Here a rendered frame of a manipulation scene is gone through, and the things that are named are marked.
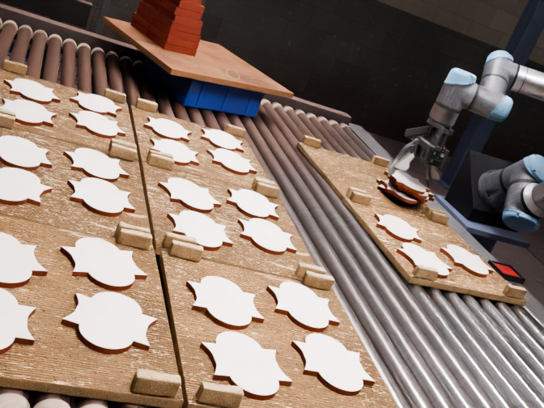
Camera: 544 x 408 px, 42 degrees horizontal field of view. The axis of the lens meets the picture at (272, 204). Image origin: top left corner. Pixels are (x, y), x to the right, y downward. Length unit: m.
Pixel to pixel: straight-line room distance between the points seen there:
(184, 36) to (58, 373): 1.64
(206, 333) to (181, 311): 0.06
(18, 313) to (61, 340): 0.07
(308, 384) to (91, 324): 0.33
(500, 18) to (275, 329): 6.83
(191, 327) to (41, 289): 0.23
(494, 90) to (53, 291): 1.39
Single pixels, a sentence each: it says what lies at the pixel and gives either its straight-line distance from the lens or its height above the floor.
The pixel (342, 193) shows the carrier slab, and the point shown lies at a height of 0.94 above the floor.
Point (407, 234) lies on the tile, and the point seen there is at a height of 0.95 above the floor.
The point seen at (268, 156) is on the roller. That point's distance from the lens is 2.12.
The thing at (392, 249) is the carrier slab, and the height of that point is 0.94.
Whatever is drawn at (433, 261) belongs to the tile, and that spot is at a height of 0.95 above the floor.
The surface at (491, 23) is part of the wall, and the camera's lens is 7.82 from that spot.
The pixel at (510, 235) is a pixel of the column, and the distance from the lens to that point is 2.62.
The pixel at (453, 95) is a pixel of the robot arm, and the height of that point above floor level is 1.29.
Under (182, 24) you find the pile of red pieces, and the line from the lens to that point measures 2.41.
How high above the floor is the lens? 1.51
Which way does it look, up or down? 20 degrees down
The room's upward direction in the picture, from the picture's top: 22 degrees clockwise
